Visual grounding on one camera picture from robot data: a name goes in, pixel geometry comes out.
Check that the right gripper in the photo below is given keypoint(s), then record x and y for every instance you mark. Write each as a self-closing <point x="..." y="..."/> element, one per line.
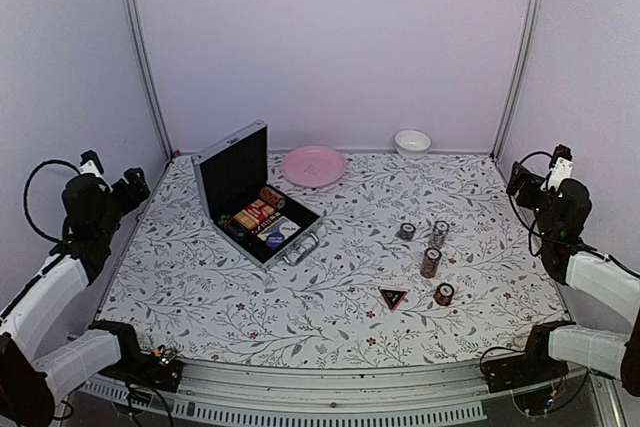
<point x="518" y="182"/>

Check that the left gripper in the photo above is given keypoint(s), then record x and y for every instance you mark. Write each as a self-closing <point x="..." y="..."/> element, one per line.
<point x="139" y="184"/>

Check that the grey white chip stack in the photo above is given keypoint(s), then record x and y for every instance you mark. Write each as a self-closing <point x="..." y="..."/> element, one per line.
<point x="439" y="234"/>

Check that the aluminium poker case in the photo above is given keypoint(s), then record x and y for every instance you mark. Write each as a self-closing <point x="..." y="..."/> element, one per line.
<point x="229" y="176"/>

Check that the brown tall chip stack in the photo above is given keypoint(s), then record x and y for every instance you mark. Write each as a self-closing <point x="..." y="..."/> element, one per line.
<point x="430" y="262"/>

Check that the purple black chip stack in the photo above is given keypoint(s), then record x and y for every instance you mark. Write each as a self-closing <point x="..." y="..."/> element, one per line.
<point x="406" y="231"/>

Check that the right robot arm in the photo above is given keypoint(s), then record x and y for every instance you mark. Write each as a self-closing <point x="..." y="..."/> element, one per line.
<point x="561" y="206"/>

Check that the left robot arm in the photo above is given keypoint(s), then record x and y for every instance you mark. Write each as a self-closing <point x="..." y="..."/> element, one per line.
<point x="32" y="386"/>

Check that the Texas Hold'em card box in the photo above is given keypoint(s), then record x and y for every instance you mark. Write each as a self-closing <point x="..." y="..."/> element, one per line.
<point x="254" y="214"/>

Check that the green chip roll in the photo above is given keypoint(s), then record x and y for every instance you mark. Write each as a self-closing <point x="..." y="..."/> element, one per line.
<point x="233" y="228"/>

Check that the white bowl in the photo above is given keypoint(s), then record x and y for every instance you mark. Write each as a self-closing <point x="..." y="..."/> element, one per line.
<point x="411" y="144"/>

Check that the orange short chip stack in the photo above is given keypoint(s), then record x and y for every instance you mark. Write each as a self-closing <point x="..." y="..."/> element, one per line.
<point x="444" y="294"/>

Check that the red blue chip roll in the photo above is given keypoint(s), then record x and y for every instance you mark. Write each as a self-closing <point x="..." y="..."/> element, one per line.
<point x="272" y="198"/>

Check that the purple small blind button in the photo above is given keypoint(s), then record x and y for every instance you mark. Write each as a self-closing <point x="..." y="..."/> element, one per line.
<point x="274" y="240"/>

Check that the white dealer button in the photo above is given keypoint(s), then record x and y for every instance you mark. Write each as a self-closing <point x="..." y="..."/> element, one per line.
<point x="287" y="228"/>

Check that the black triangle card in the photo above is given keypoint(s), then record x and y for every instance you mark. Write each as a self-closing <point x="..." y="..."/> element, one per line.
<point x="393" y="298"/>

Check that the pink plate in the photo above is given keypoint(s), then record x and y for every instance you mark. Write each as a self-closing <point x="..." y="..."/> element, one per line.
<point x="313" y="166"/>

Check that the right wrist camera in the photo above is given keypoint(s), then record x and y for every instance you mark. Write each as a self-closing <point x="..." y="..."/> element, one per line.
<point x="560" y="166"/>

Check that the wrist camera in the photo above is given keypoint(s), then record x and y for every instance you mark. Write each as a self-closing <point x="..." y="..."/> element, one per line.
<point x="560" y="166"/>
<point x="90" y="164"/>

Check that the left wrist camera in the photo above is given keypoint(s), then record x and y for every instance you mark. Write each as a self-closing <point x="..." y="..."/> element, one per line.
<point x="90" y="164"/>

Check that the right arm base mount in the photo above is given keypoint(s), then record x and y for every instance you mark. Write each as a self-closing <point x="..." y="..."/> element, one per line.
<point x="518" y="370"/>

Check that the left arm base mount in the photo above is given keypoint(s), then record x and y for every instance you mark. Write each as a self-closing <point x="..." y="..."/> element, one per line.
<point x="159" y="368"/>

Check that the right frame post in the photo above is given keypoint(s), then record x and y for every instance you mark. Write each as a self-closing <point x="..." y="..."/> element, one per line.
<point x="531" y="16"/>

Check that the frame post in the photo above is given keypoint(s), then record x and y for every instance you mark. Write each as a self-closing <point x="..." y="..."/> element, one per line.
<point x="531" y="16"/>
<point x="134" y="22"/>

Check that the left frame post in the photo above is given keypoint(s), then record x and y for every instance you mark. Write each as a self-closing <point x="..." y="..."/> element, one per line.
<point x="134" y="22"/>

